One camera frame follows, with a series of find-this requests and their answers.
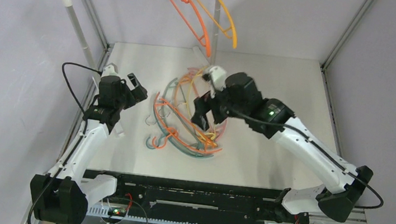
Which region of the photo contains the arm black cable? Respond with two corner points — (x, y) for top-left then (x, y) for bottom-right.
(56, 61), (104, 115)
(211, 104), (394, 212)

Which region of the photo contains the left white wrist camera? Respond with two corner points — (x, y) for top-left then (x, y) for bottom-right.
(101, 63), (119, 77)

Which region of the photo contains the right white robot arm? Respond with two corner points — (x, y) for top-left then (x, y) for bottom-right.
(191, 66), (374, 223)

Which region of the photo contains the pale yellow wire-hook hanger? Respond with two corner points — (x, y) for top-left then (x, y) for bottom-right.
(180, 66), (219, 142)

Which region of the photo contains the pink wire-hook hanger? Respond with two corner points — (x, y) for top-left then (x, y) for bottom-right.
(181, 66), (227, 140)

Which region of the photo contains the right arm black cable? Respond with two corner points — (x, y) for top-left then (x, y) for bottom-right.
(211, 104), (394, 212)

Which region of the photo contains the left small circuit board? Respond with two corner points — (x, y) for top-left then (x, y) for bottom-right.
(106, 207), (127, 217)

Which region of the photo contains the light orange wire-hook hanger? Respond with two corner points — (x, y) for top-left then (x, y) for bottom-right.
(169, 70), (225, 147)

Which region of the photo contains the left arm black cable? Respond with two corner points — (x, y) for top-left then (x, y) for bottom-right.
(56, 61), (104, 115)

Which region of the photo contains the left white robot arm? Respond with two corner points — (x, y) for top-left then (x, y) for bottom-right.
(29, 66), (148, 224)

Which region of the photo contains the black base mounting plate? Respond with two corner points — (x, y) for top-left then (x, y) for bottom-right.
(84, 169), (312, 224)

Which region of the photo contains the orange plastic hanger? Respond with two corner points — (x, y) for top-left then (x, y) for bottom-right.
(169, 0), (212, 57)
(148, 91), (229, 157)

